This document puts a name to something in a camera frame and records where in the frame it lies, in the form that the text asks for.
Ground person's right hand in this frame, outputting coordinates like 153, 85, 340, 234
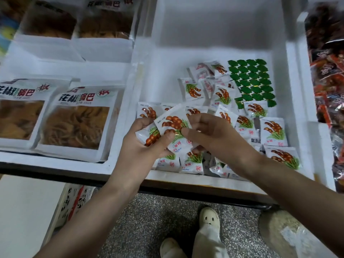
181, 112, 265, 179

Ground person's left hand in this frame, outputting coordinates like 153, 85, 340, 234
109, 116, 176, 192

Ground white printed snack packet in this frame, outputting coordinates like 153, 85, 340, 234
154, 105, 195, 155
135, 123, 163, 148

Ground pile of white printed packets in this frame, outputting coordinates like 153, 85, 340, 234
135, 61, 303, 179

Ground white bag of orange crisps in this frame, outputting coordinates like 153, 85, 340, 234
0, 78, 72, 152
71, 0, 144, 42
34, 83, 126, 163
13, 0, 82, 42

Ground pile of dark red packets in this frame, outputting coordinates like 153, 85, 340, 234
305, 3, 344, 184

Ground person's right forearm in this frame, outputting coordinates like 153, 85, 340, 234
244, 158, 344, 258

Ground person's left forearm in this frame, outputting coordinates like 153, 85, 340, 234
33, 180, 140, 258

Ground person's right white shoe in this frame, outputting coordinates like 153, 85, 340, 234
199, 206, 221, 230

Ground person's white shoe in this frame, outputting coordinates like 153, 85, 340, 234
159, 237, 187, 258
199, 206, 221, 230

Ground person's left white shoe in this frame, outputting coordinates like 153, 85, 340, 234
159, 237, 187, 258

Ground person's beige trousers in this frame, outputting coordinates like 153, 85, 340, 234
192, 224, 233, 258

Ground green leaf-pattern sheet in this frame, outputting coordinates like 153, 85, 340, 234
227, 58, 278, 110

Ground white red printed carton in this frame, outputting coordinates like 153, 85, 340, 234
53, 182, 99, 230

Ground clear round plastic tub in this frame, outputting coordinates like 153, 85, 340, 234
258, 207, 303, 258

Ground white foam slab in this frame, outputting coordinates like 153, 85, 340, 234
0, 175, 66, 258

